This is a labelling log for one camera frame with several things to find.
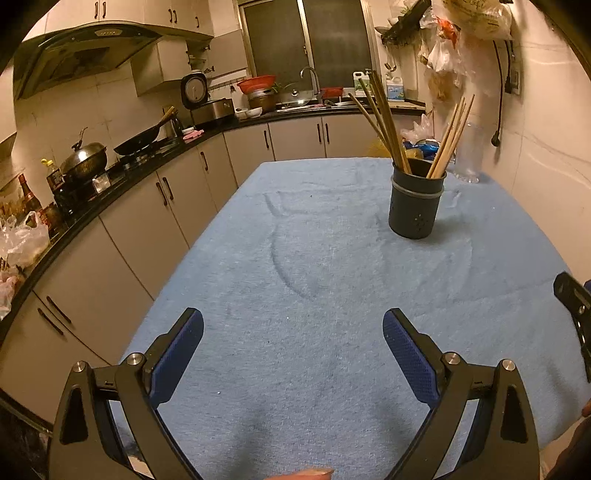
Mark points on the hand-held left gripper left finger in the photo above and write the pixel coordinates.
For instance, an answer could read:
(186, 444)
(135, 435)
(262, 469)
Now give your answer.
(178, 355)

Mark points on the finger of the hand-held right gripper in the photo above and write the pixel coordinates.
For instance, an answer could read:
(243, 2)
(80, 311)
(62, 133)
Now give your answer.
(579, 314)

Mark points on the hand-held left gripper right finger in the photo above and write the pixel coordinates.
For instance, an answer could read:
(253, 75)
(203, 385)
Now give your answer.
(411, 355)

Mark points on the dark grey utensil holder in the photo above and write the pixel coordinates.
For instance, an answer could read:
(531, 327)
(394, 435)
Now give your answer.
(415, 207)

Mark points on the bunch of wooden chopsticks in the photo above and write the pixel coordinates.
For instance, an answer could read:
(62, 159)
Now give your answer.
(393, 134)

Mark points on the person's left hand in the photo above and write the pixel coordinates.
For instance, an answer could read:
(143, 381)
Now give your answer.
(309, 474)

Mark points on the blue table cloth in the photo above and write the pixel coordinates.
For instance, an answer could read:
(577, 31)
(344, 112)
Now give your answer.
(323, 277)

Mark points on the black kitchen countertop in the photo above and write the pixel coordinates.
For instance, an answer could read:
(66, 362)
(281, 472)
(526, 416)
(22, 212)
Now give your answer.
(138, 174)

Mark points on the clear plastic mug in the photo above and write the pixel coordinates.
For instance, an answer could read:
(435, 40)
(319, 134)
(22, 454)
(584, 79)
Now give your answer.
(468, 157)

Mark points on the gas stove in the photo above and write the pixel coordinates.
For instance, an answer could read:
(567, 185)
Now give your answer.
(138, 159)

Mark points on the yellow plastic bag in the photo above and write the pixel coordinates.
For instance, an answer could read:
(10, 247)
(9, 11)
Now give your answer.
(378, 148)

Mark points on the oil bottle yellow cap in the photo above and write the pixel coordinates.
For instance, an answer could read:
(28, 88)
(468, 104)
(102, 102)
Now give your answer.
(53, 180)

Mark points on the black frying pan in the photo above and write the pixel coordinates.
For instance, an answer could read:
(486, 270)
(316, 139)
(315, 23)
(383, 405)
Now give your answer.
(138, 143)

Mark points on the dark sauce bottle red label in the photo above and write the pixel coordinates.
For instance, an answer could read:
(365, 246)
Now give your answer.
(28, 198)

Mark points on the white blue plastic bag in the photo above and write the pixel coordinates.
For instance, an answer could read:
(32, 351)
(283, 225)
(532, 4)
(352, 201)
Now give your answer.
(420, 138)

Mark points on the steel pot with lid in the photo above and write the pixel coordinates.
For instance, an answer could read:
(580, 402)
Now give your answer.
(85, 157)

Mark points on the pink cloth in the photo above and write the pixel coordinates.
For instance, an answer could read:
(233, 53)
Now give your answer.
(193, 134)

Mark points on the wooden cutting board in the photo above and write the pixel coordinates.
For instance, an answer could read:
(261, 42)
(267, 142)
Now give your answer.
(408, 105)

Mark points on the white bowl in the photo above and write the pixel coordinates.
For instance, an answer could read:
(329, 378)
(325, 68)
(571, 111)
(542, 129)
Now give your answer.
(248, 113)

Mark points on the rice cooker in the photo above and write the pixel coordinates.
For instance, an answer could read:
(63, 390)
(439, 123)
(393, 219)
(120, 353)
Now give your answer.
(203, 97)

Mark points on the hanging brown bag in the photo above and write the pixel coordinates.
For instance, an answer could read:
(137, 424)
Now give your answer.
(441, 87)

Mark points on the white bottle blue label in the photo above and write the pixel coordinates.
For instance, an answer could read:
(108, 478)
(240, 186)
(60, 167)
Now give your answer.
(395, 90)

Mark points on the brown cooking pot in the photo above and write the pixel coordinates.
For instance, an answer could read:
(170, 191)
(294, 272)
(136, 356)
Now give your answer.
(262, 101)

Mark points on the white bottle green label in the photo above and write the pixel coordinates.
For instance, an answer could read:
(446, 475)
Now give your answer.
(360, 85)

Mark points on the red bowl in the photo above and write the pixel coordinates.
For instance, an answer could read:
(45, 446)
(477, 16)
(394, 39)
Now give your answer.
(331, 92)

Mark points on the red plastic basin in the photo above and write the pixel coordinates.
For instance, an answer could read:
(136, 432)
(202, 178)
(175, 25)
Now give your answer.
(256, 84)

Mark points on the glass pot lid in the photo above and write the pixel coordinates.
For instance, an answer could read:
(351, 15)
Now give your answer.
(294, 96)

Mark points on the metal kitchen faucet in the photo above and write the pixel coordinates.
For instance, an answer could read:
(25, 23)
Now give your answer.
(316, 85)

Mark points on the hanging clear plastic bags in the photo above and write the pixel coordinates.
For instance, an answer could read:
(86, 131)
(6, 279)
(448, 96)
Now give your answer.
(480, 18)

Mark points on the range hood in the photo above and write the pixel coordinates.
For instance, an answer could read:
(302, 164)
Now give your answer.
(83, 55)

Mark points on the kitchen window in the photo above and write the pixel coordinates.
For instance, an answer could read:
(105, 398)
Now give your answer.
(323, 41)

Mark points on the wall socket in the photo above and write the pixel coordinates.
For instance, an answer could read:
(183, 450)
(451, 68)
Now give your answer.
(515, 82)

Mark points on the small wall shelf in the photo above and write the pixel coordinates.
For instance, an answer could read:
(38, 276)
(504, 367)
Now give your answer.
(201, 57)

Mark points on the black wall rack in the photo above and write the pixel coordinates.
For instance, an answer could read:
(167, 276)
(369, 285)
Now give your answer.
(401, 23)

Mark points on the beige wall cabinets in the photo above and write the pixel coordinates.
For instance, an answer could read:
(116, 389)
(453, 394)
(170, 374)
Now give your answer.
(138, 11)

